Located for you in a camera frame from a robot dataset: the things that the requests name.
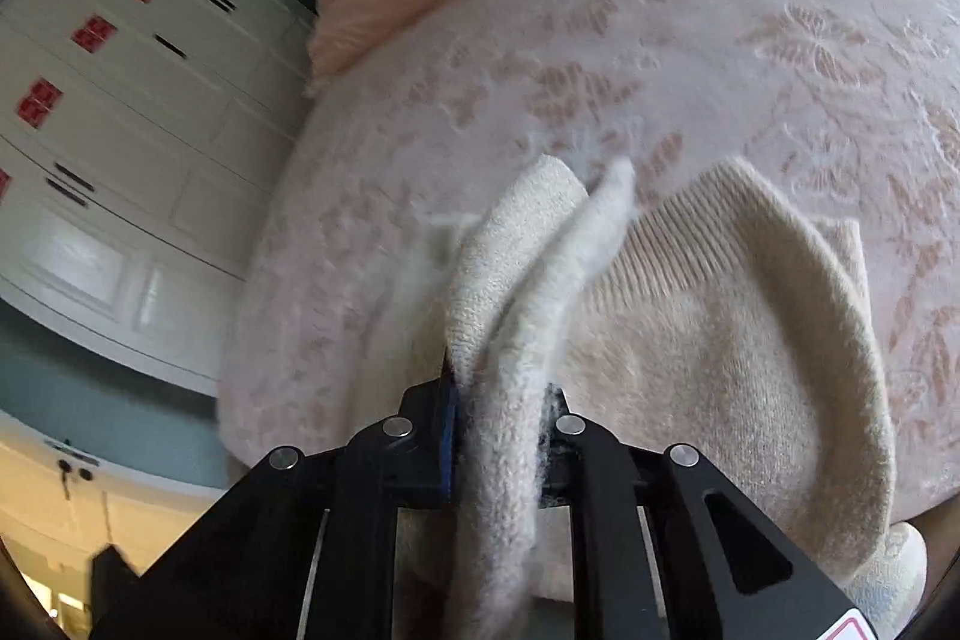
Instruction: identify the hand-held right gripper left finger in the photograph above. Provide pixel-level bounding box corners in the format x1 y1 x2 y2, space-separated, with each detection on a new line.
88 346 460 640

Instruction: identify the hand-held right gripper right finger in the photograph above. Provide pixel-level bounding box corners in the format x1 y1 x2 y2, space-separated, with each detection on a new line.
534 385 882 640

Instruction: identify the cream sweater with black hearts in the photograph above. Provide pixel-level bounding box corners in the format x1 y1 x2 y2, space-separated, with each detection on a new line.
352 155 897 640

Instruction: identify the white fuzzy garment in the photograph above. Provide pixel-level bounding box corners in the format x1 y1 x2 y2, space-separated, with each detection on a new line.
840 520 931 640

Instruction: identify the dark object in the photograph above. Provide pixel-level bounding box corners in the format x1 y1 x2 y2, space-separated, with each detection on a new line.
90 542 143 611

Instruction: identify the white wardrobe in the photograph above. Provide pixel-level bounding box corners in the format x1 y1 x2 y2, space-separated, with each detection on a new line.
0 0 320 397

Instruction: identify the pink floral bed blanket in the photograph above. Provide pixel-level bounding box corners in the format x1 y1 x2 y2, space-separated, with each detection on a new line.
217 0 960 528

